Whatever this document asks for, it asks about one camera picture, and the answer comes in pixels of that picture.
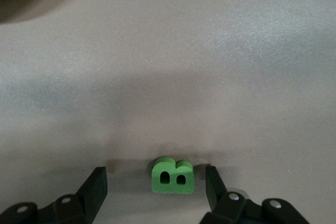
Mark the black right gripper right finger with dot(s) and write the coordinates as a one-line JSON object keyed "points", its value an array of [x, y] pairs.
{"points": [[218, 203]]}

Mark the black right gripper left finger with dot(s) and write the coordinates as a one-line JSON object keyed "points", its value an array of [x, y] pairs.
{"points": [[92, 200]]}

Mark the green letter B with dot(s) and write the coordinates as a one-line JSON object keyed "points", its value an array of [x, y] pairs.
{"points": [[173, 188]]}

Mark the brown table mat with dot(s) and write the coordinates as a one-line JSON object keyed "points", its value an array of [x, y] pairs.
{"points": [[183, 77]]}

